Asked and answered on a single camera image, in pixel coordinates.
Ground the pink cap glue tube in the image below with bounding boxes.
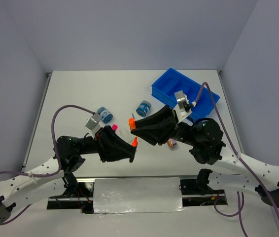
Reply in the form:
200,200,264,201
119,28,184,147
167,139,177,150

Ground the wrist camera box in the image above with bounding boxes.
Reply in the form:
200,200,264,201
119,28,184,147
174,90,197,123
85,113,102,137

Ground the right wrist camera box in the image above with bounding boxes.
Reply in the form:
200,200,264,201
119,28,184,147
174,90,197,123

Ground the left blue jar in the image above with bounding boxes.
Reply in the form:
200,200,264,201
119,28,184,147
97,107,113,124

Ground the right blue jar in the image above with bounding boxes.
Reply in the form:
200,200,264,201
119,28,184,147
136,100,152,118

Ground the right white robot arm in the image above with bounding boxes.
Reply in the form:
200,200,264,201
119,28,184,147
128,106,279,208

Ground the pink cap black highlighter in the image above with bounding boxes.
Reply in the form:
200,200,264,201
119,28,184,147
112,124,118,131

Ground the silver foil plate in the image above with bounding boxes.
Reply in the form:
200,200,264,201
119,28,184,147
93,177,184,214

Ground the blue jar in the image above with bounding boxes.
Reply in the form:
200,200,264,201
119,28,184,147
97,107,113,124
136,100,152,118

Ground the blue compartment tray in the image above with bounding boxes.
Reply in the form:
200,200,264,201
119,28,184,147
151,68,220,121

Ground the orange highlighter cap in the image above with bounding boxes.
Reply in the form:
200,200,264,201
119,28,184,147
128,118,136,131

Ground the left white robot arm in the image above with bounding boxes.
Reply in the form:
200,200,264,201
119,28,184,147
0,126,138,225

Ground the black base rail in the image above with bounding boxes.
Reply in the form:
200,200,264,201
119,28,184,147
47,177,228,214

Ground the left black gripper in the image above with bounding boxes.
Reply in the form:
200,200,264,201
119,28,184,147
77,125,135,162

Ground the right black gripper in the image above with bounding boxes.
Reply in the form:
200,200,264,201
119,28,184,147
130,103,199,146

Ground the orange tip black highlighter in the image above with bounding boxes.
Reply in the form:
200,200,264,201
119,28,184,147
132,137,138,147

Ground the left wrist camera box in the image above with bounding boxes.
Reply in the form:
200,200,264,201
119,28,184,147
85,113,102,137

